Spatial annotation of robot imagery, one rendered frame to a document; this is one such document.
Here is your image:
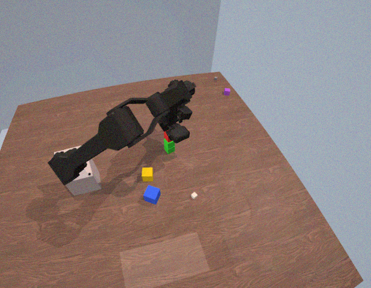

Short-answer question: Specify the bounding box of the green block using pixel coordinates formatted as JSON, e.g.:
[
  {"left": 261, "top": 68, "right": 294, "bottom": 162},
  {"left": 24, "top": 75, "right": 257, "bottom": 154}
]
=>
[
  {"left": 164, "top": 145, "right": 175, "bottom": 154},
  {"left": 164, "top": 139, "right": 175, "bottom": 149}
]

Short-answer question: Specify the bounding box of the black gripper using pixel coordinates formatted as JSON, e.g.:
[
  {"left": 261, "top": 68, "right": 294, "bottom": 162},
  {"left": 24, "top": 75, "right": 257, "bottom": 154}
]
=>
[{"left": 158, "top": 108, "right": 190, "bottom": 143}]

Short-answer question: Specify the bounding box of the red block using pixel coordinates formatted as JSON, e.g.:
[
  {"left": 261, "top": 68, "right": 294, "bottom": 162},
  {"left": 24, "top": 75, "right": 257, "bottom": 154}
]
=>
[{"left": 164, "top": 132, "right": 173, "bottom": 143}]

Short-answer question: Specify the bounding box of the yellow block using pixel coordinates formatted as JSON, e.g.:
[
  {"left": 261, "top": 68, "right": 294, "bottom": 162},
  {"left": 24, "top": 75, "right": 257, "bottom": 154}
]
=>
[{"left": 142, "top": 167, "right": 153, "bottom": 182}]

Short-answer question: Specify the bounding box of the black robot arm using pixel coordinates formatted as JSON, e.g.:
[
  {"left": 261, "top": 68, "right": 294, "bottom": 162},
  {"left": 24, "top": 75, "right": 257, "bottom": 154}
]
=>
[{"left": 48, "top": 80, "right": 196, "bottom": 185}]

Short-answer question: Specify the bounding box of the blue block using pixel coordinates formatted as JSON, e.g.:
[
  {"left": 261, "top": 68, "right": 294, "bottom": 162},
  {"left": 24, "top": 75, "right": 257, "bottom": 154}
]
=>
[{"left": 143, "top": 186, "right": 161, "bottom": 205}]

